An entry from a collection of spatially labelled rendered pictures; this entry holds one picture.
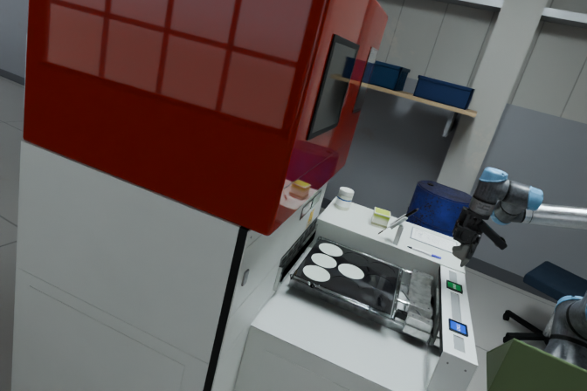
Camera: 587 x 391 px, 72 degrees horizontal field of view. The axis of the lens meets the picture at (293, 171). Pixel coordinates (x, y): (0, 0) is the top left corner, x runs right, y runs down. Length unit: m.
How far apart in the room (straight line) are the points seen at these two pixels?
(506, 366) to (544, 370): 0.09
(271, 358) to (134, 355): 0.39
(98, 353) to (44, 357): 0.23
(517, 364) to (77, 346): 1.27
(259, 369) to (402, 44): 3.43
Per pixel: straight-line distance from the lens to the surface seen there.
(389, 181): 4.28
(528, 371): 1.41
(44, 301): 1.46
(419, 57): 4.17
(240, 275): 1.00
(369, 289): 1.50
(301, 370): 1.32
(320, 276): 1.47
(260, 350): 1.34
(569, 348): 1.50
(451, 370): 1.30
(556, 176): 4.21
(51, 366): 1.58
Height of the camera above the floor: 1.64
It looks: 17 degrees down
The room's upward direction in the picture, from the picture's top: 14 degrees clockwise
